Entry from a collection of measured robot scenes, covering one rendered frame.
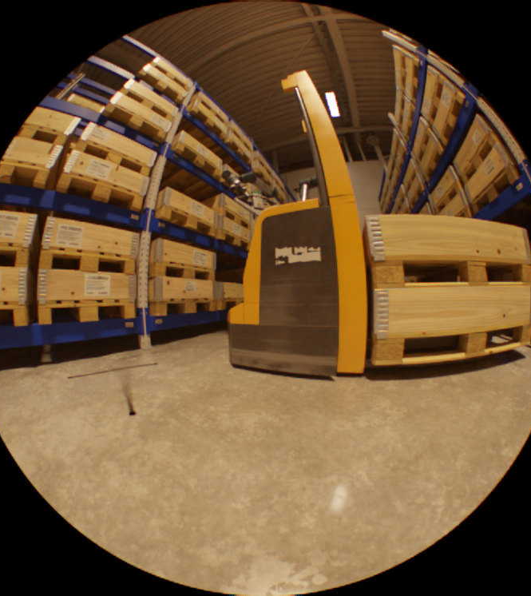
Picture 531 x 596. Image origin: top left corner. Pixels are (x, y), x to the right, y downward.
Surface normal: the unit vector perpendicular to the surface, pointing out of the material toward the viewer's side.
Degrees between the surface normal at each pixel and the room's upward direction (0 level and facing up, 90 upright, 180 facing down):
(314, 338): 90
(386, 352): 90
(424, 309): 90
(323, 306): 90
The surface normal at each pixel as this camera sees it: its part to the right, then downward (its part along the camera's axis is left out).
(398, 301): -0.44, 0.01
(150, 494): -0.03, -1.00
